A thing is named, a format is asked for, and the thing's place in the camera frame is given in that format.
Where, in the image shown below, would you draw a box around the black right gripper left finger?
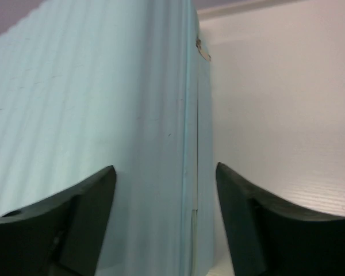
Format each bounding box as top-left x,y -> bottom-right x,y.
0,166 -> 117,275

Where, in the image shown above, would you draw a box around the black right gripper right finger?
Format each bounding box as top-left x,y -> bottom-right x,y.
216,163 -> 345,275

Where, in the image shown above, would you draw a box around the light blue suitcase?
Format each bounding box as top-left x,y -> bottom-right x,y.
0,1 -> 214,275

